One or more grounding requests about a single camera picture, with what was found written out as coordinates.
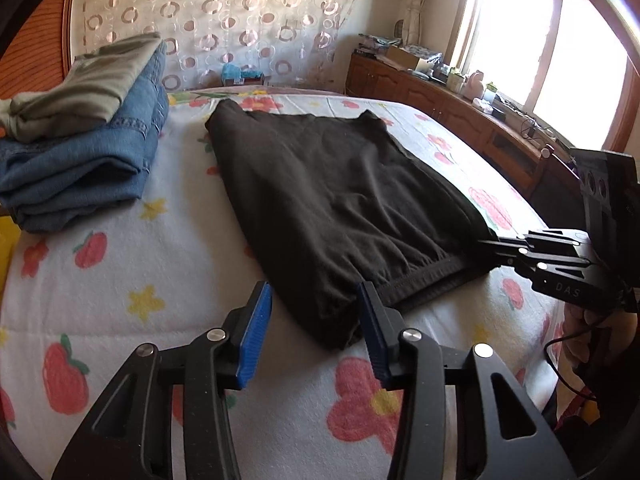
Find floral bed sheet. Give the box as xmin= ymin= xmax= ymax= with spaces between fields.
xmin=0 ymin=87 xmax=566 ymax=480

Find cream window curtain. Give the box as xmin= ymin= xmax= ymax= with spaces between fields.
xmin=402 ymin=0 xmax=476 ymax=46

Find person's right hand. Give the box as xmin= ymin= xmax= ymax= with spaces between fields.
xmin=562 ymin=304 xmax=608 ymax=361

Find cardboard box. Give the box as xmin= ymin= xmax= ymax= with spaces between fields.
xmin=384 ymin=45 xmax=432 ymax=73

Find folded green garment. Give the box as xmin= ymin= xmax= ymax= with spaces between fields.
xmin=0 ymin=32 xmax=163 ymax=142

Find pink bottle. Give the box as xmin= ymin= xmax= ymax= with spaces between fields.
xmin=465 ymin=70 xmax=487 ymax=101

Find black pants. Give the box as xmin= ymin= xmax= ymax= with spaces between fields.
xmin=204 ymin=99 xmax=496 ymax=351

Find circle patterned sheer curtain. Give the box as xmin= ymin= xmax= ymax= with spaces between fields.
xmin=67 ymin=0 xmax=416 ymax=93

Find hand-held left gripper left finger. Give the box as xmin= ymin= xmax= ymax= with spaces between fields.
xmin=50 ymin=280 xmax=274 ymax=480

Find blue bag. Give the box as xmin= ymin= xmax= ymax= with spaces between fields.
xmin=220 ymin=64 xmax=266 ymax=87

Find wooden framed window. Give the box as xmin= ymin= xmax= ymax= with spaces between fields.
xmin=445 ymin=0 xmax=640 ymax=153

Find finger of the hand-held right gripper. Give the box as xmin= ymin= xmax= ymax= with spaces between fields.
xmin=476 ymin=239 xmax=592 ymax=281
xmin=520 ymin=229 xmax=587 ymax=255

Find long wooden cabinet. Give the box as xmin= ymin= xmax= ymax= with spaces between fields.
xmin=347 ymin=52 xmax=583 ymax=201

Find floral pillow cover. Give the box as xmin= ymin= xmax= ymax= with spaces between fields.
xmin=167 ymin=85 xmax=346 ymax=107

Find wooden slatted wardrobe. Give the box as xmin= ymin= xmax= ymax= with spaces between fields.
xmin=0 ymin=0 xmax=81 ymax=101

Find pile of papers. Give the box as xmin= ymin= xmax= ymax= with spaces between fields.
xmin=356 ymin=34 xmax=401 ymax=56

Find yellow plush toy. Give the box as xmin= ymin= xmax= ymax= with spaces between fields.
xmin=0 ymin=217 xmax=17 ymax=286

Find folded blue jeans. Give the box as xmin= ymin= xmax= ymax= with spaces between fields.
xmin=0 ymin=42 xmax=168 ymax=233

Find black cable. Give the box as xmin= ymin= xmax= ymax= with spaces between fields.
xmin=544 ymin=327 xmax=601 ymax=403

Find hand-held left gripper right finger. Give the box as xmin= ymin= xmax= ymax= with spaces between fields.
xmin=356 ymin=281 xmax=578 ymax=480

